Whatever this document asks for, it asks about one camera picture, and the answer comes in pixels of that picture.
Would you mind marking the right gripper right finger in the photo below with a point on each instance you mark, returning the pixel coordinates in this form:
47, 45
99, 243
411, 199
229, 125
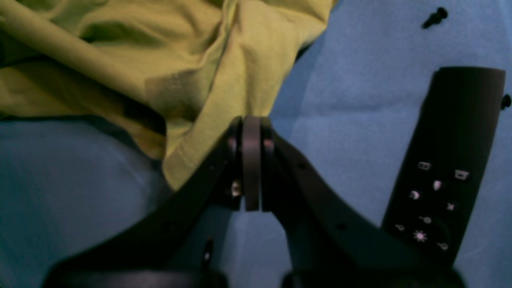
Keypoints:
338, 247

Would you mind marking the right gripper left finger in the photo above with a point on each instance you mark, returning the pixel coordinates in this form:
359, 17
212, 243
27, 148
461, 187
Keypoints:
139, 257

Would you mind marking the green t-shirt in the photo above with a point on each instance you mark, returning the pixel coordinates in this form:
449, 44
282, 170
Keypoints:
172, 73

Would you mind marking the black remote control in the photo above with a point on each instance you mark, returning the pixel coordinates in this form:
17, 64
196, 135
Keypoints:
438, 183

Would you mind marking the blue tablecloth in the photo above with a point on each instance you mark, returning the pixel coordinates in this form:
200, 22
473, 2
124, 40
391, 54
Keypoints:
350, 104

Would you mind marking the small black screw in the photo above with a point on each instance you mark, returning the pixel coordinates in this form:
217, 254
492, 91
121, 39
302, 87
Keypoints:
435, 18

